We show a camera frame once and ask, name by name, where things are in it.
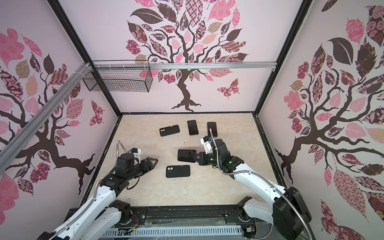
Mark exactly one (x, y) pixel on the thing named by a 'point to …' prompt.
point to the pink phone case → (213, 126)
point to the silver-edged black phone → (192, 127)
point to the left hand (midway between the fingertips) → (155, 164)
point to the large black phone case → (178, 171)
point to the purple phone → (213, 125)
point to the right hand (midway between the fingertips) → (193, 155)
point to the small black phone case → (168, 130)
